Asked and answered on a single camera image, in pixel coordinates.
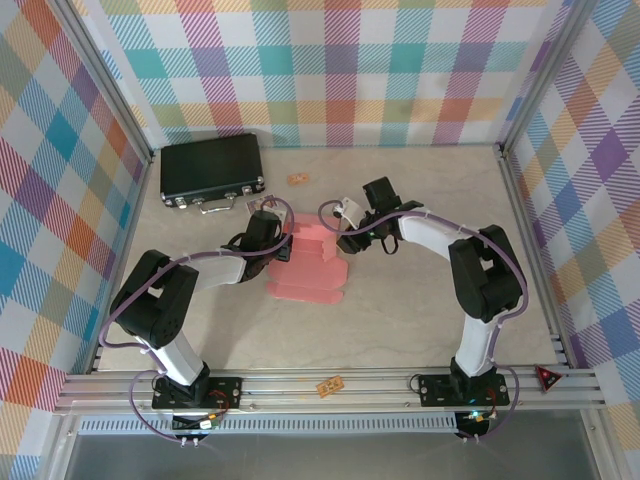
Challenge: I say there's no pink paper box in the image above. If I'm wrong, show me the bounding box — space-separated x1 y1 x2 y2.
266 212 350 305

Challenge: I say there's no small purple printed card box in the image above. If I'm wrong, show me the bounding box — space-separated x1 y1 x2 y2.
244 194 276 214

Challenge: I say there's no black briefcase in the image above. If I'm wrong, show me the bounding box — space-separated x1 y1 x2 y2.
158 132 267 216

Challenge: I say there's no orange printed tag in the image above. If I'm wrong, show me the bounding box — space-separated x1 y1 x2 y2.
314 377 345 399

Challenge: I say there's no black power connector board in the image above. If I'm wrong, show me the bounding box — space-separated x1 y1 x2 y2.
172 414 221 434
457 410 494 436

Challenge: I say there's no grey metal panel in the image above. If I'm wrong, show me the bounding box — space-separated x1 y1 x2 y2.
64 433 601 480

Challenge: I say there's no red triangle sign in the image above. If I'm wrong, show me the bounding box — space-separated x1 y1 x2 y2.
534 363 564 391

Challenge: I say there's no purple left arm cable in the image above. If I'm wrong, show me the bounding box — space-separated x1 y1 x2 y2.
99 197 296 446

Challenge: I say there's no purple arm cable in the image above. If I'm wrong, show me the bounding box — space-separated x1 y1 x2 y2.
99 197 296 446
318 199 529 444

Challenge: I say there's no aluminium side rail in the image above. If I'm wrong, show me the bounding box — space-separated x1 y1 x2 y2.
497 144 571 369
89 149 154 374

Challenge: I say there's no aluminium frame rail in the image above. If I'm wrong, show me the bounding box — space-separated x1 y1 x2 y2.
53 368 607 415

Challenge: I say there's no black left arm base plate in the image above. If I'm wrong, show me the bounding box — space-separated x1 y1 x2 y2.
152 375 244 409

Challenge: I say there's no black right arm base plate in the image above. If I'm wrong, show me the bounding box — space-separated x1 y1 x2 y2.
417 372 511 406

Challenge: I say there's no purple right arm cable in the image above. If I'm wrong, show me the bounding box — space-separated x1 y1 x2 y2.
318 199 529 444

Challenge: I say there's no slotted grey cable duct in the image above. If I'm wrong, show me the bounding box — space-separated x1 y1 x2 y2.
78 418 459 435

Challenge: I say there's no aluminium frame post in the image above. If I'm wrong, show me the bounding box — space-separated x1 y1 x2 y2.
499 0 596 156
49 0 155 166

